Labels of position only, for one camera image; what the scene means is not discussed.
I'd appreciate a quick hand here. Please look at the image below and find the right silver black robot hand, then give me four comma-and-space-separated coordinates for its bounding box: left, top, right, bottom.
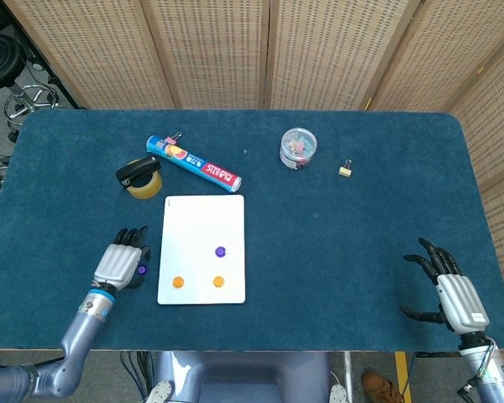
399, 237, 491, 337

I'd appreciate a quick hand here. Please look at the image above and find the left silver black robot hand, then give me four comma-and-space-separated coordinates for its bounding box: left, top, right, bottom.
92, 225, 152, 293

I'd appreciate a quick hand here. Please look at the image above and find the white rectangular board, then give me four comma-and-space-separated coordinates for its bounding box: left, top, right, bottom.
156, 194, 247, 306

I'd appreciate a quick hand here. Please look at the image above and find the yellow clear tape roll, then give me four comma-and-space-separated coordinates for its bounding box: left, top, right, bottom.
125, 159, 164, 200

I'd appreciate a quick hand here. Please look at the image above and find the black stapler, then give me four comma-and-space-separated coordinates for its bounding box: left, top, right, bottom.
115, 155, 162, 189

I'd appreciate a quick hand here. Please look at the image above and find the brown shoe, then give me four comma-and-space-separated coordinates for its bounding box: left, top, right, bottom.
360, 370, 404, 403

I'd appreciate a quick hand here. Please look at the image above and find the blue plastic wrap roll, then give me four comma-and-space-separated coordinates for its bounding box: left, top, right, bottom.
145, 134, 243, 194

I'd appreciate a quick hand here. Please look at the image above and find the silver table leg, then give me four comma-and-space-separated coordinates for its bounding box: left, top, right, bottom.
342, 351, 354, 403

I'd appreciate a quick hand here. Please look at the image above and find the blue table mat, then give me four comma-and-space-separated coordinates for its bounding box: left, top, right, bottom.
0, 108, 504, 353

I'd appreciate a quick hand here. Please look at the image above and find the blue-grey robot torso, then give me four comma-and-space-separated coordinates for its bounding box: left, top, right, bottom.
144, 350, 349, 403

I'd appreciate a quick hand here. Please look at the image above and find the clear jar of binder clips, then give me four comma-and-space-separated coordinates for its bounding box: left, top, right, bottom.
279, 128, 319, 171

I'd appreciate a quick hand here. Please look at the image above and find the wicker folding screen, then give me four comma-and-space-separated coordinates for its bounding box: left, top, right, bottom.
2, 0, 504, 381

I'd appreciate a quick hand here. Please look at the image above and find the black stool chrome base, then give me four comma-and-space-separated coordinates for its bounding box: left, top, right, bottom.
0, 33, 64, 144

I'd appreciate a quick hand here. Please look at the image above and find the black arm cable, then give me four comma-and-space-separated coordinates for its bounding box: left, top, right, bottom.
456, 375, 488, 400

